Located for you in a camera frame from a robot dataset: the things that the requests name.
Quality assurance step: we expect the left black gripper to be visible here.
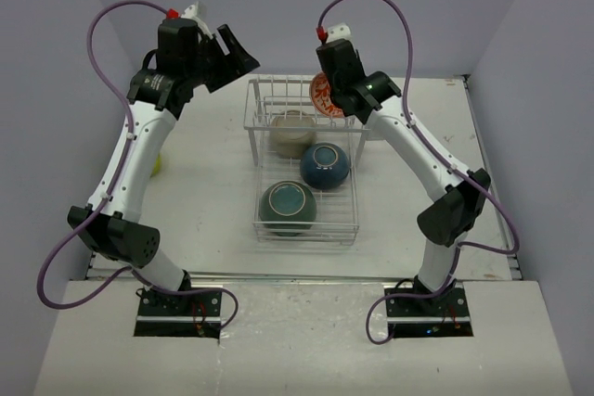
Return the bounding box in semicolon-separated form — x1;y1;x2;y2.
185;24;259;92

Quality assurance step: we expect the white orange patterned bowl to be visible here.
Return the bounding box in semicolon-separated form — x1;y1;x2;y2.
309;72;344;118

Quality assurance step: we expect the yellow bowl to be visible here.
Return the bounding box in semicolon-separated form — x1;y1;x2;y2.
150;154;162;177

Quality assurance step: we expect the blue bowl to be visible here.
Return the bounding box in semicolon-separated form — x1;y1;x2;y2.
300;143;350;190

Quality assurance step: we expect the dark green bowl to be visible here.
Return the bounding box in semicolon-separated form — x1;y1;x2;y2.
258;181;317;236

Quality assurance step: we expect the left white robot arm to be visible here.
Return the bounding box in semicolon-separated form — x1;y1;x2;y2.
67;18;260;315

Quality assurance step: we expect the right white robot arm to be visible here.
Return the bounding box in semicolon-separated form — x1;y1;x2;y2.
316;38;491;315

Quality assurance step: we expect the beige bowl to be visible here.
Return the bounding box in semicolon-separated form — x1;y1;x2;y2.
270;110;316;159

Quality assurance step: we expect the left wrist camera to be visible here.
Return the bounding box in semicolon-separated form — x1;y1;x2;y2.
182;1;207;29

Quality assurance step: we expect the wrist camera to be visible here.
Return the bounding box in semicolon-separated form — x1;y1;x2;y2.
182;1;207;29
327;22;352;44

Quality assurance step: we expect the white wire dish rack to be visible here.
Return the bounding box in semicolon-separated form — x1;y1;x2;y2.
244;74;367;245

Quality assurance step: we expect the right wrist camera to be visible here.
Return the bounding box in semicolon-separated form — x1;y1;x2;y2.
327;22;352;44

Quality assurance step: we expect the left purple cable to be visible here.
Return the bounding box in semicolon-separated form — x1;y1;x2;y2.
36;0;240;336

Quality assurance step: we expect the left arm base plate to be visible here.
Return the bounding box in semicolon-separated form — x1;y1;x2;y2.
134;288;222;339

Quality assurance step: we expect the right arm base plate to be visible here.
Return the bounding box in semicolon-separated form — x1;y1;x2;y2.
385;284;473;339

